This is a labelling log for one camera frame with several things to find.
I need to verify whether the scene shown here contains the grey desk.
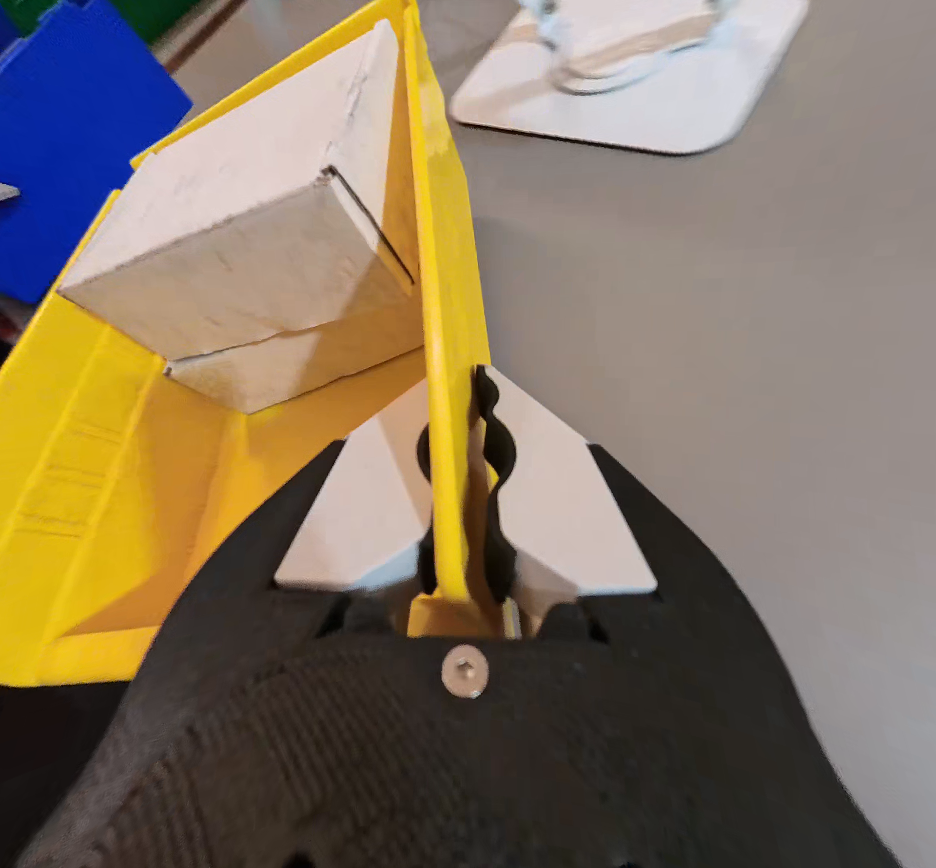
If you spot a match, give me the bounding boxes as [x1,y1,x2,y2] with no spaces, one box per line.
[164,0,936,868]

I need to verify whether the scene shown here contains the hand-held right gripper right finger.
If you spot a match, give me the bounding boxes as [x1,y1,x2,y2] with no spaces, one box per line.
[474,365,658,603]

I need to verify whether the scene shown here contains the blue plastic bin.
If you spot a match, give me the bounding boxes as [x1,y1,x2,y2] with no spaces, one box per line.
[0,0,195,306]

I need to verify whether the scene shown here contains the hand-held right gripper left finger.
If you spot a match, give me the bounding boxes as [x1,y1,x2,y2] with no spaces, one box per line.
[273,380,436,592]

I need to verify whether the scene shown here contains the white cardboard mailer box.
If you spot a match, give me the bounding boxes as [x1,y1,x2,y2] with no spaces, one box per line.
[57,20,427,415]

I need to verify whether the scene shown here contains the yellow plastic bin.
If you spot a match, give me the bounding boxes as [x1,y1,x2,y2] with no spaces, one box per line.
[0,0,493,688]

